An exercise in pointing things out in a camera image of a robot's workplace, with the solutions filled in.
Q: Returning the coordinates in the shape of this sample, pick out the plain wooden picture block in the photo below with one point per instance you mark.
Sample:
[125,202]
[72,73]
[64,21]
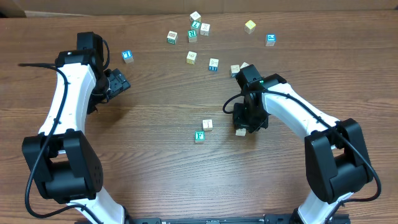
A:
[207,124]

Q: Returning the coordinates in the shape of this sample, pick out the blue P letter block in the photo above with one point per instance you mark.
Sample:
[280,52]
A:
[270,40]

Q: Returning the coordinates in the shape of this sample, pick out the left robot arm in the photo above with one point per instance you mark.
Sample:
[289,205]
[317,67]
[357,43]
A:
[65,172]

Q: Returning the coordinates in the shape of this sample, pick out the cardboard strip at back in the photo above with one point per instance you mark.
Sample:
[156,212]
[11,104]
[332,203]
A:
[24,8]

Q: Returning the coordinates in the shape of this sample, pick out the green side B block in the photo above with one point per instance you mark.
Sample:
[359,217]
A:
[172,37]

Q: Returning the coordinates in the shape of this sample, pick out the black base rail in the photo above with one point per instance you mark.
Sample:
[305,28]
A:
[211,221]

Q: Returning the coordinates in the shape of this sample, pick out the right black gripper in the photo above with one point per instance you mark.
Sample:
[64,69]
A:
[249,123]

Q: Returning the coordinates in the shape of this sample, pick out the green R letter block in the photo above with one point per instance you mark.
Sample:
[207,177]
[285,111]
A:
[192,36]

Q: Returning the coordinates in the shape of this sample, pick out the yellow side wooden block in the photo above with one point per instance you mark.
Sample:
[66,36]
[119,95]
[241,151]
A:
[191,57]

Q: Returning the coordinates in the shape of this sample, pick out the green F letter block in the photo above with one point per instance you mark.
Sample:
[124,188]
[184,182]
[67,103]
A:
[199,136]

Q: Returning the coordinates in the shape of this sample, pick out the blue side wooden block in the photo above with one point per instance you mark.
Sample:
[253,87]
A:
[213,64]

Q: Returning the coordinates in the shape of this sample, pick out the top plain wooden block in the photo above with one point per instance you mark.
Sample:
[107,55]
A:
[195,16]

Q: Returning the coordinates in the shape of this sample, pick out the blue top letter block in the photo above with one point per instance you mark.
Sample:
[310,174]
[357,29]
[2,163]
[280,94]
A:
[127,56]

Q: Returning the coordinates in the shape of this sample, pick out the blue bottom wooden block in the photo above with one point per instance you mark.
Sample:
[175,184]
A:
[234,70]

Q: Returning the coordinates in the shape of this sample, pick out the yellow top block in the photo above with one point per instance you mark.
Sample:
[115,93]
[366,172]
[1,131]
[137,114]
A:
[249,27]

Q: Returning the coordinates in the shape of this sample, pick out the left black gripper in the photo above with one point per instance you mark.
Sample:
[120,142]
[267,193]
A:
[119,83]

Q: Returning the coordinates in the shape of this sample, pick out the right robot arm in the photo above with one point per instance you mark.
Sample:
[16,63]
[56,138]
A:
[336,157]

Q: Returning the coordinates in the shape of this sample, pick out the plain tilted wooden block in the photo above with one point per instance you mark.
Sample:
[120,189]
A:
[244,65]

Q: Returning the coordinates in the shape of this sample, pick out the green L letter block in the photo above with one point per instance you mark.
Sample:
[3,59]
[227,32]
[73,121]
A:
[195,25]

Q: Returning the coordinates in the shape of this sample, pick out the wooden X block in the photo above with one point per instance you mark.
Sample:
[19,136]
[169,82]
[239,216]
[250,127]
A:
[205,29]

